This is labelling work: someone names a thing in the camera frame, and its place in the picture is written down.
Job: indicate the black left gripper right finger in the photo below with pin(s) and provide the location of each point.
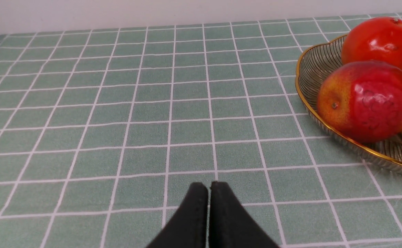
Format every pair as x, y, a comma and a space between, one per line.
231, 226

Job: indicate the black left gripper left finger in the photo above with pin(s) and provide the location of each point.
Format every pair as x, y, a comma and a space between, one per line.
188, 226

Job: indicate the gold-rimmed glass fruit bowl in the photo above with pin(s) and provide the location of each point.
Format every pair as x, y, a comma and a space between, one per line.
313, 67

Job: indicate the green checkered tablecloth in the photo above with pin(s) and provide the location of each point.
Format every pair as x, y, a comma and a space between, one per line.
102, 132

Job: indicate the red-orange tangerine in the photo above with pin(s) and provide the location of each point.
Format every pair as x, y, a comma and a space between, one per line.
378, 39

